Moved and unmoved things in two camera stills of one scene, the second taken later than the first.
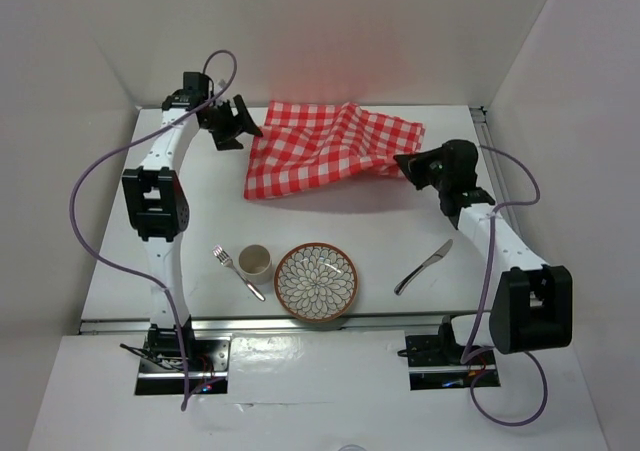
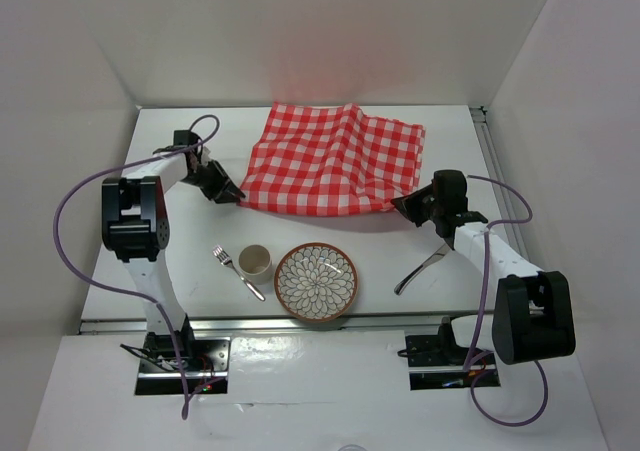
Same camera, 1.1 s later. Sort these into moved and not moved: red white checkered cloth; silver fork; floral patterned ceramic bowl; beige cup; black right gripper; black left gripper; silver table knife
Moved: black left gripper; red white checkered cloth; black right gripper
Not moved: floral patterned ceramic bowl; silver table knife; silver fork; beige cup
